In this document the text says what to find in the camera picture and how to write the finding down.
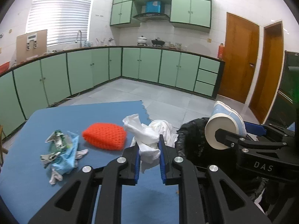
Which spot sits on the wooden door frame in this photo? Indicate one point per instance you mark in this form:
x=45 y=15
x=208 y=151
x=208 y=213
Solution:
x=279 y=74

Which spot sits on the white tissue strip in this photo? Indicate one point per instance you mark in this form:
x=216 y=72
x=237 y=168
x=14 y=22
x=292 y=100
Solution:
x=55 y=178

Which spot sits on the metal faucet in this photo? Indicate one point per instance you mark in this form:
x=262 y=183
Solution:
x=80 y=39

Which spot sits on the small white tissue piece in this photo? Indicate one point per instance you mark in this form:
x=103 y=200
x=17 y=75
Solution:
x=81 y=153

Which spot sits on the red thermos flask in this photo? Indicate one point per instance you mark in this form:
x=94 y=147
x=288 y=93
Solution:
x=220 y=51

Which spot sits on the wooden folding chair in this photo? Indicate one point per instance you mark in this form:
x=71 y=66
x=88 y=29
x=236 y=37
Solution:
x=4 y=151

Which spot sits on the utensil holder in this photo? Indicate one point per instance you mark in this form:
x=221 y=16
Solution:
x=101 y=42

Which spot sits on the glass jars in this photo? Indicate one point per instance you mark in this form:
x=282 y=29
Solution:
x=174 y=45

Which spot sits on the blue felt mat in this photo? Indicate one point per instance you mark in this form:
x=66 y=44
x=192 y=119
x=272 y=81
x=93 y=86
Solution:
x=35 y=130

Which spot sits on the red plastic basket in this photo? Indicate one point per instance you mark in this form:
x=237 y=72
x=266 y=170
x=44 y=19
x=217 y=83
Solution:
x=4 y=68

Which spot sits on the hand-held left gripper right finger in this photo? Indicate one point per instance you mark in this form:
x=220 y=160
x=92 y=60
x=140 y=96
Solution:
x=162 y=165

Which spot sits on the orange foam net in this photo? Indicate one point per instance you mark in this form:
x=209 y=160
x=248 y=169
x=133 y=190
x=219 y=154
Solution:
x=102 y=135

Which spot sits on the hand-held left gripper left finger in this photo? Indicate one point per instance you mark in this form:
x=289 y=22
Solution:
x=137 y=165

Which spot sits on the white cooking pot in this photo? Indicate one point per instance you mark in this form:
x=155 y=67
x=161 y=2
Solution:
x=142 y=40

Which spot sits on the light blue plastic packet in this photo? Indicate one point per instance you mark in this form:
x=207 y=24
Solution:
x=67 y=156

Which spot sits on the green kitchen cabinets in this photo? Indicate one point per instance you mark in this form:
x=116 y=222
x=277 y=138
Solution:
x=149 y=65
x=191 y=11

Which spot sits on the white window blind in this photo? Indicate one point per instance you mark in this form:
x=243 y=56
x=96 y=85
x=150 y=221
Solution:
x=60 y=14

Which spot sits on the green upper kitchen cabinets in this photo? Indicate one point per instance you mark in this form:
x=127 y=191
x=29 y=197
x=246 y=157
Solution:
x=191 y=11

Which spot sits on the range hood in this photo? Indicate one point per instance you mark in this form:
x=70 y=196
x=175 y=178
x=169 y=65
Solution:
x=150 y=17

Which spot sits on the blue white paper cup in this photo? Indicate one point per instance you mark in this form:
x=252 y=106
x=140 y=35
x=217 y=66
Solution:
x=224 y=112

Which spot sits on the bin with black bag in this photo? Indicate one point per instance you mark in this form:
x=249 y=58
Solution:
x=193 y=135

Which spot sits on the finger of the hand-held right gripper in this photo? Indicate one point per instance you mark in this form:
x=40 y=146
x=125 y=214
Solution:
x=225 y=135
x=253 y=128

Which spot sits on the white device on board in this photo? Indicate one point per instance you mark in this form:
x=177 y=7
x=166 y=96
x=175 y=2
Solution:
x=32 y=41

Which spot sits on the green lower kitchen cabinets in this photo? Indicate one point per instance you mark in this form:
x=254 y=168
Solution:
x=149 y=65

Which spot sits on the wooden door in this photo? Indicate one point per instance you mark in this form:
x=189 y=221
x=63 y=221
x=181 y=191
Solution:
x=238 y=60

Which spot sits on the cardboard box with scale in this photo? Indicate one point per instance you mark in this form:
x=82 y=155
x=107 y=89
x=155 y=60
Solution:
x=21 y=51

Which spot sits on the black wok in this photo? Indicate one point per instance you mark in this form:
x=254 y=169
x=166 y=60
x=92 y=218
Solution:
x=158 y=42

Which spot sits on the dark glass-front cabinet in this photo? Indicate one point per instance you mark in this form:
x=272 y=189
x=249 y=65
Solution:
x=289 y=81

